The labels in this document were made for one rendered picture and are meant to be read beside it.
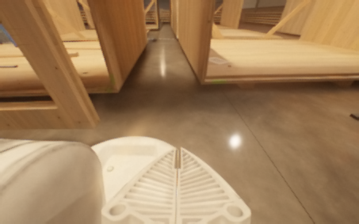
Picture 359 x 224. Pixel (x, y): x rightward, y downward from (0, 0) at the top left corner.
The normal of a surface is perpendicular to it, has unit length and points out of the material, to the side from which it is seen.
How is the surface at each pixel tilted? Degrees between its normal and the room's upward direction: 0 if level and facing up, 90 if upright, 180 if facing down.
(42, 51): 90
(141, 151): 68
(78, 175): 89
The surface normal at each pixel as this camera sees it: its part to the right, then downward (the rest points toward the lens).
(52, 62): -0.02, 0.58
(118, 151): 0.00, 0.27
